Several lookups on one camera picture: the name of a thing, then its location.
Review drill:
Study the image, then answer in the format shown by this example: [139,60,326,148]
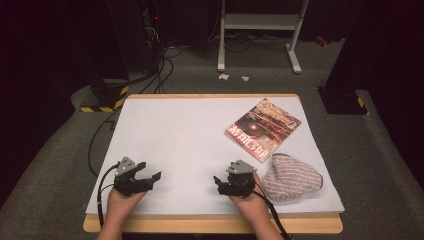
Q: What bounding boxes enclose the black yellow striped stand base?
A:
[79,78,130,114]

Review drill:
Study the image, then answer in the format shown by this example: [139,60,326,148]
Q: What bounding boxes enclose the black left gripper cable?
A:
[96,162,120,229]

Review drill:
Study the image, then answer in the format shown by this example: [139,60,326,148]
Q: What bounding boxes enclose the wooden table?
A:
[82,93,344,235]

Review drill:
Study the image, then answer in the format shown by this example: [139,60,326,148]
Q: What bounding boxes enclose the person's left hand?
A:
[105,188,148,219]

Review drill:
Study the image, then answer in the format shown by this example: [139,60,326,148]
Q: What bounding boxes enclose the red illustrated magazine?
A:
[224,97,303,164]

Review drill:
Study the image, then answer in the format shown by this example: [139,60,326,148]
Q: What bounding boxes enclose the black cable bundle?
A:
[126,39,184,96]

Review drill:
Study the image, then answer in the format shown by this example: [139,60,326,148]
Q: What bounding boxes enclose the black floor cable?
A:
[87,109,118,178]

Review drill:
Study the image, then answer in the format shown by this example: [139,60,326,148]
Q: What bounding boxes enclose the black stand base yellow corner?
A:
[316,85,370,116]

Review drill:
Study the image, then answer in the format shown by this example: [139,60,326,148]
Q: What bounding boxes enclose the person's right hand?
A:
[229,171,272,223]

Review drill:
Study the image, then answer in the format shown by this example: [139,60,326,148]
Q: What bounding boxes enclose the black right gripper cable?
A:
[251,188,294,240]

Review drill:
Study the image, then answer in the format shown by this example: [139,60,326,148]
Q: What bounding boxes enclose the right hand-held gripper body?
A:
[216,159,258,199]

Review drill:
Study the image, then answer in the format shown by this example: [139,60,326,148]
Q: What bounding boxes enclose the pink striped cloth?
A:
[261,152,324,203]

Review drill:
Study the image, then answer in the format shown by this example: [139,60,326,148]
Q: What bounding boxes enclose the black equipment rack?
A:
[136,0,168,73]

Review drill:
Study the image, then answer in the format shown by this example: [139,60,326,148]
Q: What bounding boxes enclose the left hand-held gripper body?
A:
[113,156,149,197]

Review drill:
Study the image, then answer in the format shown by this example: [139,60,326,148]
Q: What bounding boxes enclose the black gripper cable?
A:
[96,162,120,229]
[251,188,294,240]

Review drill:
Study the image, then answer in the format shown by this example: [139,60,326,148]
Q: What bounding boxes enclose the white metal stand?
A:
[217,0,310,75]

